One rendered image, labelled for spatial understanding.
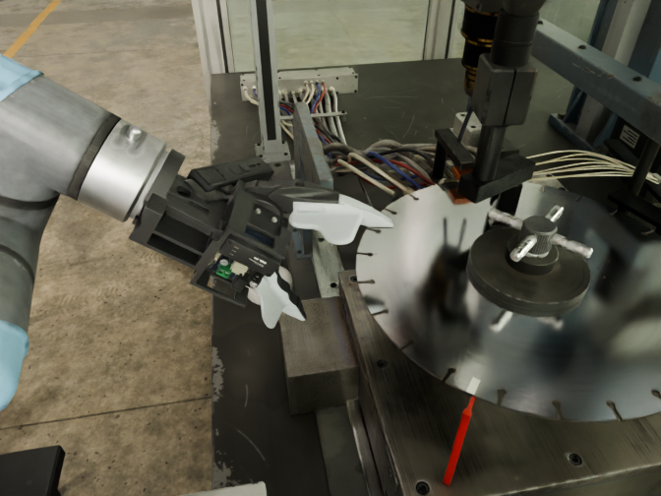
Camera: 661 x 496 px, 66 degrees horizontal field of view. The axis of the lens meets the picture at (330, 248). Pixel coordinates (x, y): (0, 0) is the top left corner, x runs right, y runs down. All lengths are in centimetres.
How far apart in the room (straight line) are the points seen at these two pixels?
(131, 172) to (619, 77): 58
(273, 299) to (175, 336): 127
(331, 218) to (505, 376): 19
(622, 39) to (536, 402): 86
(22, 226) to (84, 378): 132
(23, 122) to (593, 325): 47
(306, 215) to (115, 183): 15
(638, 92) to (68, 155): 60
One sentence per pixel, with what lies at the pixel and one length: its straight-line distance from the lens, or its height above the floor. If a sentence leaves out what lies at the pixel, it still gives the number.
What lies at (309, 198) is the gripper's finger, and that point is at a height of 103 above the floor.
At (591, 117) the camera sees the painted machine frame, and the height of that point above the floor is 82.
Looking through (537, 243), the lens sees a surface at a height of 99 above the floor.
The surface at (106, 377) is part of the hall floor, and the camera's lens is 173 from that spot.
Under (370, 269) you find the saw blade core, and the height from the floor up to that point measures 95.
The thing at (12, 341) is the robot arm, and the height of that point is 103.
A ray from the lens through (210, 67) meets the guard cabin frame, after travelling 158.
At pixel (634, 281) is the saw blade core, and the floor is 95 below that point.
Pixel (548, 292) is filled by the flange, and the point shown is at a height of 96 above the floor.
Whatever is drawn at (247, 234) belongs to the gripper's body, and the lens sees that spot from 42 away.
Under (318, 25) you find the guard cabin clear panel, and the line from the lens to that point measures 160.
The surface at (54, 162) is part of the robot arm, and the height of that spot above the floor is 109.
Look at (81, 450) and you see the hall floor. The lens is 161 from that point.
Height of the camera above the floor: 128
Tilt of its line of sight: 39 degrees down
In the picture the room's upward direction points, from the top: straight up
